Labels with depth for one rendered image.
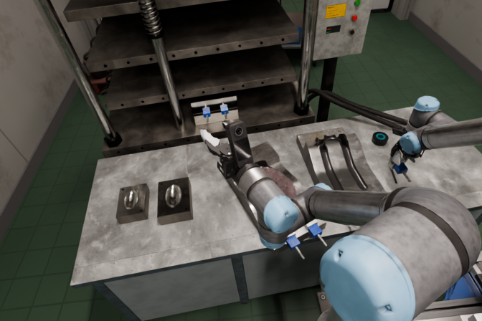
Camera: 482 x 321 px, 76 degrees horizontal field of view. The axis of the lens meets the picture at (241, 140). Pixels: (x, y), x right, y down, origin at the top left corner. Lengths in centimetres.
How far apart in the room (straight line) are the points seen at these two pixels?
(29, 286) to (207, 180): 155
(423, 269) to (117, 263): 125
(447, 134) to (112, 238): 136
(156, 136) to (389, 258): 167
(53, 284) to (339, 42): 239
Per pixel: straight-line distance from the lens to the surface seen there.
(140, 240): 151
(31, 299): 264
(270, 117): 193
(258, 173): 74
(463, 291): 138
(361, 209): 63
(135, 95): 186
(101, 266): 152
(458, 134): 108
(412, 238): 44
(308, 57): 173
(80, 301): 245
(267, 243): 81
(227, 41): 167
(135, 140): 196
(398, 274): 42
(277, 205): 68
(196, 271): 161
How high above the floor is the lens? 205
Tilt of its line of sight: 45 degrees down
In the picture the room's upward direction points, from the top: 6 degrees counter-clockwise
